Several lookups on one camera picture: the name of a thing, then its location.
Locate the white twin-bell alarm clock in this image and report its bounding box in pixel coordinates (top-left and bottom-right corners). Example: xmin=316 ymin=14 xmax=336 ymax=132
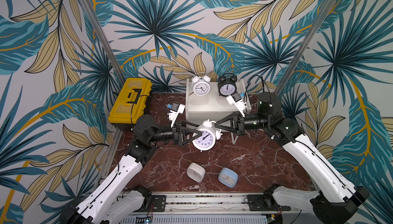
xmin=191 ymin=72 xmax=211 ymax=96

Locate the light blue square alarm clock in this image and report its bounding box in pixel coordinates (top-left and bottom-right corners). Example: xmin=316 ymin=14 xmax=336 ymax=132
xmin=218 ymin=167 xmax=238 ymax=188

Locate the aluminium left corner post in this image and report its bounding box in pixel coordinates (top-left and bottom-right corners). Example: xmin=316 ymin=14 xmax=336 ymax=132
xmin=79 ymin=0 xmax=126 ymax=85

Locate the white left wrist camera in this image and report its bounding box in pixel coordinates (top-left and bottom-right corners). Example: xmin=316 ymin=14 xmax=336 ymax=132
xmin=167 ymin=102 xmax=186 ymax=127

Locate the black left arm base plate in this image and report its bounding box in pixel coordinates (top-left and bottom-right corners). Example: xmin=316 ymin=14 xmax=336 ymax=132
xmin=144 ymin=195 xmax=166 ymax=212

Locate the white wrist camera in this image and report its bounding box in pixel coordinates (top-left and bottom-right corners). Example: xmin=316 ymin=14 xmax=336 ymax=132
xmin=167 ymin=102 xmax=186 ymax=127
xmin=226 ymin=92 xmax=247 ymax=117

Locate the yellow black toolbox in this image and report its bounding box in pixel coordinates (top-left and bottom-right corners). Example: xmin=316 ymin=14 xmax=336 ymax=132
xmin=108 ymin=78 xmax=152 ymax=131

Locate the aluminium right corner post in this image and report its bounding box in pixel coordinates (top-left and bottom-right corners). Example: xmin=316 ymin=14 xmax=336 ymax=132
xmin=275 ymin=0 xmax=336 ymax=96

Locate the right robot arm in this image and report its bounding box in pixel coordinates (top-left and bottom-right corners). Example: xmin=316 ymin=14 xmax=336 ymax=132
xmin=216 ymin=93 xmax=369 ymax=224

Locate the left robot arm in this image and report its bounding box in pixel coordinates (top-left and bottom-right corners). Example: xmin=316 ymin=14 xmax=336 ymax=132
xmin=59 ymin=114 xmax=212 ymax=224

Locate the cream square alarm clock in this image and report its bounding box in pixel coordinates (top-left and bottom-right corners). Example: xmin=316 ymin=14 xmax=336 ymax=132
xmin=187 ymin=163 xmax=206 ymax=183

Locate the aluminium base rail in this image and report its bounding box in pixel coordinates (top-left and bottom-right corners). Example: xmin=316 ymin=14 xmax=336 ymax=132
xmin=116 ymin=191 xmax=335 ymax=224

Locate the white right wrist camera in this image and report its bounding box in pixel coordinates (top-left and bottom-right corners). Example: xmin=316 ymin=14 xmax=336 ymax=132
xmin=226 ymin=92 xmax=247 ymax=117

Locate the black twin-bell alarm clock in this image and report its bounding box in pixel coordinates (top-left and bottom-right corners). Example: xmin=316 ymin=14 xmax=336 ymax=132
xmin=218 ymin=72 xmax=237 ymax=97

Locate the aluminium corner post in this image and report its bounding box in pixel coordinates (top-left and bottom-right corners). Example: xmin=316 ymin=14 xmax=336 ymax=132
xmin=275 ymin=0 xmax=336 ymax=96
xmin=79 ymin=0 xmax=126 ymax=85

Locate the green circuit board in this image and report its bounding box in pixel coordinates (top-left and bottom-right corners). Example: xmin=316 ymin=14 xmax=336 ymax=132
xmin=135 ymin=216 xmax=153 ymax=224

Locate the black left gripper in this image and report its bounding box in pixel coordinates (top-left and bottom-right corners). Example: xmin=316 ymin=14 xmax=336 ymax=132
xmin=148 ymin=120 xmax=202 ymax=147

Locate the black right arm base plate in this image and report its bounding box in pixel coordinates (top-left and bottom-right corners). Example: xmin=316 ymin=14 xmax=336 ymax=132
xmin=244 ymin=194 xmax=291 ymax=212

